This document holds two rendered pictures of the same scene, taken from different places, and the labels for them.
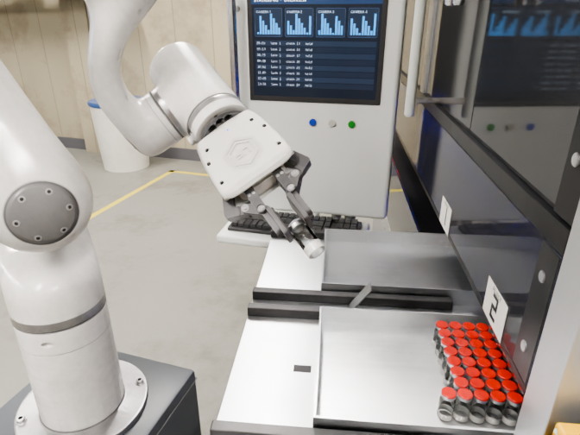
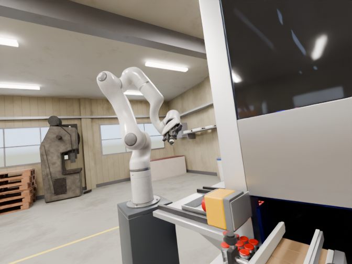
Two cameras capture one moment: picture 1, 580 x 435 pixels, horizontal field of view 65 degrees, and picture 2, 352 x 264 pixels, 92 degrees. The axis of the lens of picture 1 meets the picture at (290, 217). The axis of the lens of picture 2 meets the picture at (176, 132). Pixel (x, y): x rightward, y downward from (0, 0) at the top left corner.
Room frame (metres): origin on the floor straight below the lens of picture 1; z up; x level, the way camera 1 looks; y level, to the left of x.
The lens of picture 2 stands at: (-0.09, -0.52, 1.16)
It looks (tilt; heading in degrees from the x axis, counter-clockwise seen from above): 5 degrees up; 41
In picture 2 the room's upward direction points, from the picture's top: 7 degrees counter-clockwise
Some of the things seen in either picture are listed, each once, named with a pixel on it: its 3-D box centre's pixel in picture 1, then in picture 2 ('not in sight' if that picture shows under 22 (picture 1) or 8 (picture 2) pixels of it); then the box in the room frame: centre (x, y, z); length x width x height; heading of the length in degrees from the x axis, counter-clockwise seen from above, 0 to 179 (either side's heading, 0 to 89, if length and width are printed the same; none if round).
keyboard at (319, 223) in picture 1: (295, 223); not in sight; (1.29, -0.02, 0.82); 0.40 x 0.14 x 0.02; 77
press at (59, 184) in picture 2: not in sight; (66, 156); (1.69, 5.59, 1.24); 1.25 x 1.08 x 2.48; 162
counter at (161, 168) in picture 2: not in sight; (158, 168); (4.58, 4.59, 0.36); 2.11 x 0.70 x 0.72; 162
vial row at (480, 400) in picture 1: (464, 367); not in sight; (0.56, -0.28, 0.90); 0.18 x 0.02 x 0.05; 175
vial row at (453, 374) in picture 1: (450, 366); not in sight; (0.56, -0.26, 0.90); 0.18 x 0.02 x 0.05; 174
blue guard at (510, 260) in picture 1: (415, 129); not in sight; (1.39, -0.39, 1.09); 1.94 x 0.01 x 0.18; 174
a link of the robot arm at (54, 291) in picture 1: (37, 220); (140, 149); (0.55, 0.34, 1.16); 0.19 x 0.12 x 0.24; 34
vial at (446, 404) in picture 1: (446, 404); not in sight; (0.49, -0.23, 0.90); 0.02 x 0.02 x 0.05
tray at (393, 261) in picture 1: (397, 262); not in sight; (0.91, -0.25, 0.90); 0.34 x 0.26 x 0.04; 84
